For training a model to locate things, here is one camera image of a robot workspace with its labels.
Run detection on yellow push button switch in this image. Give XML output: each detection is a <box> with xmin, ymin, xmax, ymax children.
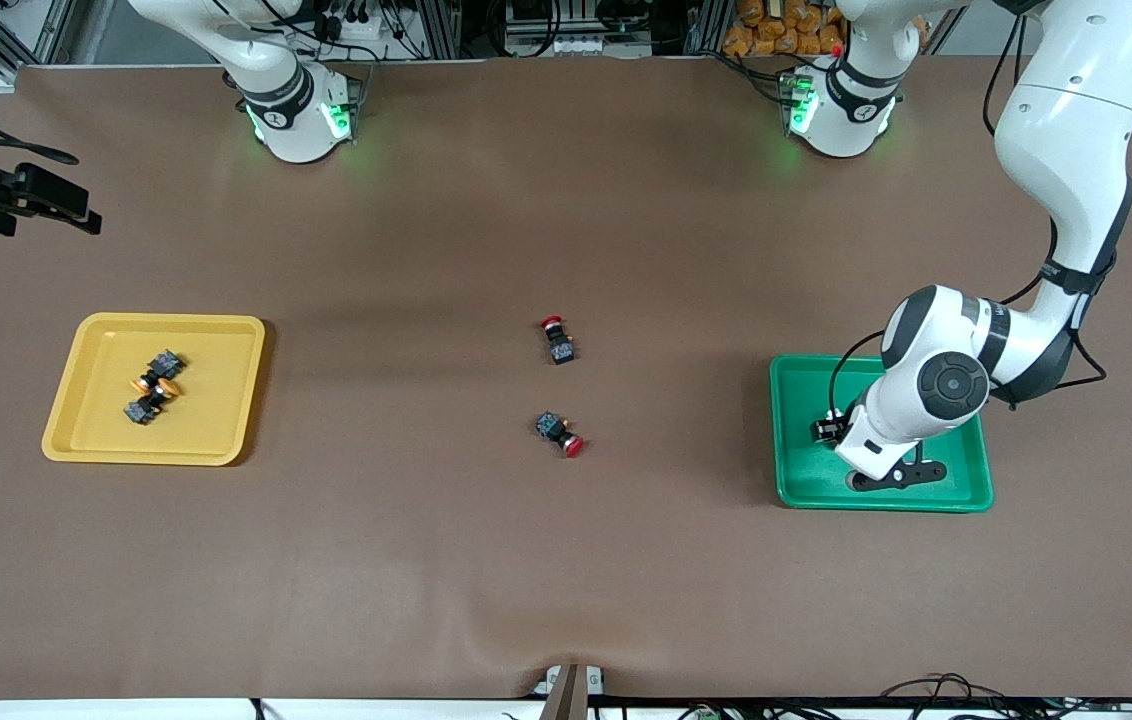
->
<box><xmin>122</xmin><ymin>380</ymin><xmax>184</xmax><ymax>427</ymax></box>
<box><xmin>131</xmin><ymin>348</ymin><xmax>189</xmax><ymax>393</ymax></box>

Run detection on green plastic tray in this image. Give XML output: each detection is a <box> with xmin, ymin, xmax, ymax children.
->
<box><xmin>769</xmin><ymin>355</ymin><xmax>995</xmax><ymax>514</ymax></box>

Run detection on yellow plastic tray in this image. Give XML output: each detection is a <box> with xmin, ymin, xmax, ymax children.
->
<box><xmin>41</xmin><ymin>312</ymin><xmax>267</xmax><ymax>467</ymax></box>

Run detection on brown table mat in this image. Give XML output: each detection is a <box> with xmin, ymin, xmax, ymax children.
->
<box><xmin>0</xmin><ymin>55</ymin><xmax>1132</xmax><ymax>701</ymax></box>

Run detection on white power strip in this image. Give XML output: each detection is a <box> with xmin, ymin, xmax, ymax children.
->
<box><xmin>311</xmin><ymin>0</ymin><xmax>412</xmax><ymax>46</ymax></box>

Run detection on orange bag pile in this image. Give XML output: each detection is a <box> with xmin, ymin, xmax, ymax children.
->
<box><xmin>721</xmin><ymin>0</ymin><xmax>847</xmax><ymax>58</ymax></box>

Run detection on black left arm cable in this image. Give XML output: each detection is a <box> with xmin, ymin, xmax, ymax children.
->
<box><xmin>829</xmin><ymin>0</ymin><xmax>1109</xmax><ymax>419</ymax></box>

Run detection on black cable bundle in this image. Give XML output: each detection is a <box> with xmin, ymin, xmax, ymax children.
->
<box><xmin>876</xmin><ymin>673</ymin><xmax>1132</xmax><ymax>720</ymax></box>

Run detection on red push button switch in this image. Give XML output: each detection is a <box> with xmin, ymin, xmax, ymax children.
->
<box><xmin>540</xmin><ymin>315</ymin><xmax>579</xmax><ymax>366</ymax></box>
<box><xmin>535</xmin><ymin>411</ymin><xmax>586</xmax><ymax>460</ymax></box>

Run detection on metal table clamp bracket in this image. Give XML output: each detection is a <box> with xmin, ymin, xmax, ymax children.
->
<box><xmin>534</xmin><ymin>663</ymin><xmax>607</xmax><ymax>720</ymax></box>

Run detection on aluminium frame post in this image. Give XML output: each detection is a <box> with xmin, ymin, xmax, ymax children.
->
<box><xmin>683</xmin><ymin>0</ymin><xmax>735</xmax><ymax>56</ymax></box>
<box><xmin>418</xmin><ymin>0</ymin><xmax>465</xmax><ymax>61</ymax></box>

